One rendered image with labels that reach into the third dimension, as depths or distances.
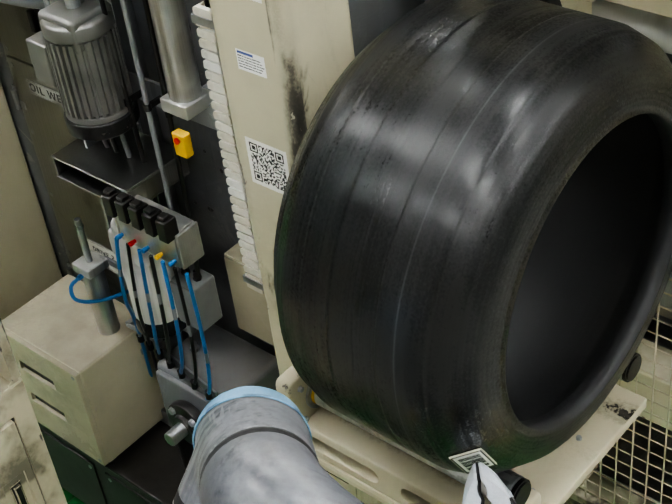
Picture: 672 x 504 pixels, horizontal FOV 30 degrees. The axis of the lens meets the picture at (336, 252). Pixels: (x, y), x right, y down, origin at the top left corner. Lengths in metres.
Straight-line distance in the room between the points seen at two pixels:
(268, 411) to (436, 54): 0.45
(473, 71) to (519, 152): 0.11
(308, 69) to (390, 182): 0.30
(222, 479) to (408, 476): 0.62
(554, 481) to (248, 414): 0.69
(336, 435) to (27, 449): 0.51
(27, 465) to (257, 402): 0.85
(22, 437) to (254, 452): 0.91
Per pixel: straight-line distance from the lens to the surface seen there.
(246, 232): 1.83
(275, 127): 1.63
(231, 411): 1.23
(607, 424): 1.87
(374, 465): 1.75
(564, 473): 1.80
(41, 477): 2.08
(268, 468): 1.13
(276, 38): 1.54
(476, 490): 1.48
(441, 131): 1.33
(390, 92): 1.38
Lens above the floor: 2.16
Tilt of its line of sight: 38 degrees down
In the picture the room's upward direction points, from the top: 8 degrees counter-clockwise
